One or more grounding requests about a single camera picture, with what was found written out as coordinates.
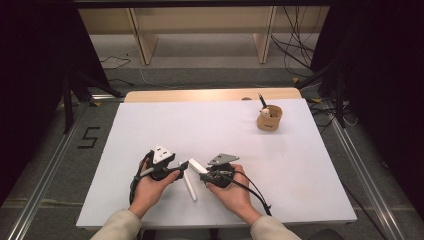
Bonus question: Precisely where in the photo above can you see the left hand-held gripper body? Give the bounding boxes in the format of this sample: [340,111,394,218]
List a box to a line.
[146,143,176,182]

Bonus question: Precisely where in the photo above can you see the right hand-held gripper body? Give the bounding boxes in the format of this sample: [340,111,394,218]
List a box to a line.
[206,152,241,189]

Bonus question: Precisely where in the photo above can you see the short thick white pen cap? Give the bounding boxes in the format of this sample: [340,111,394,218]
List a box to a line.
[188,158,210,175]

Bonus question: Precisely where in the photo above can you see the long thin white pen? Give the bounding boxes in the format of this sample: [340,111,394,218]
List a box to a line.
[179,161,198,203]

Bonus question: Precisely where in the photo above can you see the wooden pen holder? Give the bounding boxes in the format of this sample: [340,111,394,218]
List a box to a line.
[256,104,284,132]

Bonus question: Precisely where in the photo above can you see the person's right hand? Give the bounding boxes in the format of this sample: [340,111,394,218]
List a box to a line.
[206,163,263,226]

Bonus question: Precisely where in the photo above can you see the person's left hand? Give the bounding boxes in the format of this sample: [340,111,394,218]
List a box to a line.
[128,159,181,220]

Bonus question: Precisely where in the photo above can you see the white foam board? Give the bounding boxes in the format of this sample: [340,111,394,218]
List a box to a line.
[75,98,358,230]

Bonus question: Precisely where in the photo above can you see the light wooden table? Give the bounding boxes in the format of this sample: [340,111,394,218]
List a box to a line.
[123,87,303,104]

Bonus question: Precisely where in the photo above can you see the black metal stand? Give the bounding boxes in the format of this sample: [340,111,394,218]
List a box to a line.
[60,70,125,135]
[294,58,348,130]

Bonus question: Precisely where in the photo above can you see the black curtain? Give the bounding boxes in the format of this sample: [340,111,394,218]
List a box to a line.
[0,0,112,208]
[310,0,424,212]

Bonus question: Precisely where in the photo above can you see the left hand-held gripper cable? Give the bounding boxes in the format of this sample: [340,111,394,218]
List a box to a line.
[128,150,155,205]

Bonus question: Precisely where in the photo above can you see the hand-held gripper cable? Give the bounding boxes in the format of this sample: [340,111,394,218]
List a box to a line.
[229,170,273,217]
[128,150,155,205]

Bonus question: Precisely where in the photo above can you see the right hand-held gripper cable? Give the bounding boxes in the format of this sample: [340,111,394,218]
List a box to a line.
[229,170,273,217]

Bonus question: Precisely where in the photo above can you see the thin black floor cable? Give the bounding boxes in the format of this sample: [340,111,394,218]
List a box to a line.
[99,53,135,88]

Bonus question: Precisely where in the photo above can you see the tangled black floor cables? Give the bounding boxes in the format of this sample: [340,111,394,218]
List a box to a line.
[307,95,360,128]

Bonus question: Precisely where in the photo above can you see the bundle of black cables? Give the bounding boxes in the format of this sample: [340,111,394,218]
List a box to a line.
[269,5,322,80]

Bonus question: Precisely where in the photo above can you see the aluminium floor rail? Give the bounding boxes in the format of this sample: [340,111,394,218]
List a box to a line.
[327,114,407,240]
[5,93,126,240]

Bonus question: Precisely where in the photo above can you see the light wooden desk frame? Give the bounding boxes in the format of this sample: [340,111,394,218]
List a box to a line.
[78,5,331,66]

